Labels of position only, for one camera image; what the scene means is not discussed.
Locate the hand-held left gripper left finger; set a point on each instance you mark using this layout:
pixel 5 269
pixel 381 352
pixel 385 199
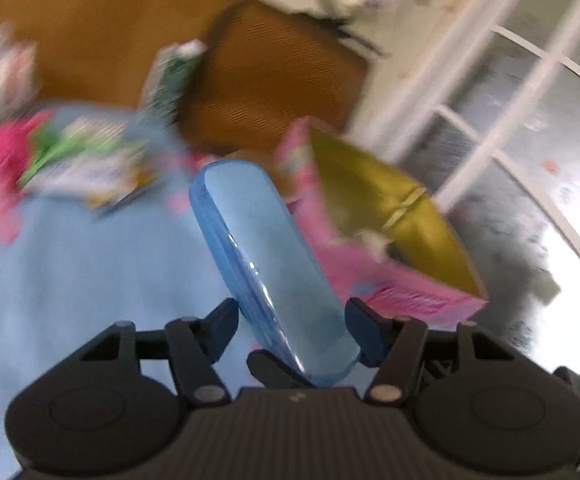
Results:
pixel 221 327

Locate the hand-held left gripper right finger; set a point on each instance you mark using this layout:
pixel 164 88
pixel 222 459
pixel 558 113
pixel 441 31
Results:
pixel 366 327

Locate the translucent blue plastic case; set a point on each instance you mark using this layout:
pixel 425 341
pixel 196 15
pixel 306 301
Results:
pixel 275 260

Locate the pink box with gold lining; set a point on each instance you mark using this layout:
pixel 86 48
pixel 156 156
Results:
pixel 370 195

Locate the blue printed pig blanket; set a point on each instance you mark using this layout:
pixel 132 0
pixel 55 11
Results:
pixel 69 270

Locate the green and white snack packet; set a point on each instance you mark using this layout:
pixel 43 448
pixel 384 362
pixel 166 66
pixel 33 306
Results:
pixel 84 165

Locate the green and white drink carton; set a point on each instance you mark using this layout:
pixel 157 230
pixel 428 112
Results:
pixel 169 77

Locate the wood-pattern board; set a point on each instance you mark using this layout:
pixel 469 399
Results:
pixel 94 15

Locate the white window frame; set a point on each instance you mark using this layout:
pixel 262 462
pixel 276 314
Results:
pixel 475 60

